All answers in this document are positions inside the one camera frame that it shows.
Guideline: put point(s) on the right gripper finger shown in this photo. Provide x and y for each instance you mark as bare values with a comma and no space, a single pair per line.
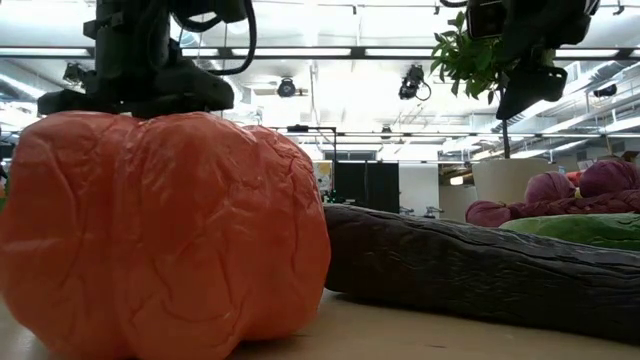
537,82

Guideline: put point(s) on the light green cucumber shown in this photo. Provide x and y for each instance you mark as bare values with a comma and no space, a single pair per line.
590,231

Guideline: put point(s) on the orange toy pumpkin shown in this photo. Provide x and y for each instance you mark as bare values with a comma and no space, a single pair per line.
150,225

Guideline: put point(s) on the purple eggplant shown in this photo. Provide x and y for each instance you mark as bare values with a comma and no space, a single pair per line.
450,270

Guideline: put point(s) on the white ceiling air vent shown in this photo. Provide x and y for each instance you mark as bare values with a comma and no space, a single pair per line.
570,74

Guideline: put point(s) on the black ceiling spotlight cluster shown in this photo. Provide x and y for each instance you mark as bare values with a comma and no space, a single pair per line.
75,72

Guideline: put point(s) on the small black ceiling spotlight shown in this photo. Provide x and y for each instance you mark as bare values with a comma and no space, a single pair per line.
605,91

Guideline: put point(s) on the green leafy plant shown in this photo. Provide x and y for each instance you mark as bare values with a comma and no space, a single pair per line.
470,65

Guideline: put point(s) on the thin ceiling light track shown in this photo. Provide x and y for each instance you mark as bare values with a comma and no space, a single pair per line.
450,134

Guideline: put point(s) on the red bulky object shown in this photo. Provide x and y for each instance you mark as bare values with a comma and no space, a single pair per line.
574,178

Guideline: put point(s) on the white plant pot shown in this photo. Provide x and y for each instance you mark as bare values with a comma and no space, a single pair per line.
500,180

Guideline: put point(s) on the round black ceiling spotlight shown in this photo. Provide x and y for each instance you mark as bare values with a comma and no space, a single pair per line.
286,88

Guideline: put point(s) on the black metal stand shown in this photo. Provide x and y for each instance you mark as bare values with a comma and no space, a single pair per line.
298,128

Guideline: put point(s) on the long ceiling light track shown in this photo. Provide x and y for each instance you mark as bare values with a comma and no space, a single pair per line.
357,51

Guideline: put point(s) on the black partition panels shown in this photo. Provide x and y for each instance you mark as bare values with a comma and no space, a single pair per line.
370,185

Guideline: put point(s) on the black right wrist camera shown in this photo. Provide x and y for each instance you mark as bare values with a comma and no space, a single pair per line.
485,20

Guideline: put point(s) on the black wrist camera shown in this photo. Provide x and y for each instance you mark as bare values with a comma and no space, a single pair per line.
210,7
485,20

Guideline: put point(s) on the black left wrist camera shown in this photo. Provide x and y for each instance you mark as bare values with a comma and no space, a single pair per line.
210,7

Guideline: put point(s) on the colourful wall poster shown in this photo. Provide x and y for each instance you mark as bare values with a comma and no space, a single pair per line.
324,175

